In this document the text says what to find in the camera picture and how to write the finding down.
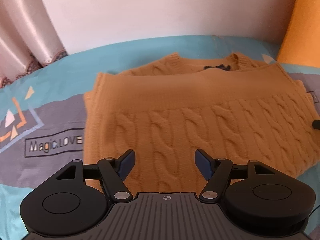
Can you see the orange headboard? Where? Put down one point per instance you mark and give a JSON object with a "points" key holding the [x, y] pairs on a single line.
{"points": [[301, 42]]}

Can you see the blue patterned bed sheet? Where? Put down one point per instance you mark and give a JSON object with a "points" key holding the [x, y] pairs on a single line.
{"points": [[51, 99]]}

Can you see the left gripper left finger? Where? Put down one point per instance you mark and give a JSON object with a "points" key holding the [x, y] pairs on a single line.
{"points": [[113, 174]]}

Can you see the mustard cable-knit cardigan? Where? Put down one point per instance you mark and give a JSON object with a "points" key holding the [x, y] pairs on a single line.
{"points": [[234, 108]]}

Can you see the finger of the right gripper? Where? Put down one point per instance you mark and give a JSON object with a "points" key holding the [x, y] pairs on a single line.
{"points": [[316, 124]]}

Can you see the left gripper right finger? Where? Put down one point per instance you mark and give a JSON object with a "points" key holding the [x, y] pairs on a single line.
{"points": [[217, 174]]}

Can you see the pink embroidered curtain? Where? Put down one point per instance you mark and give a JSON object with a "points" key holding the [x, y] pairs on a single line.
{"points": [[28, 39]]}

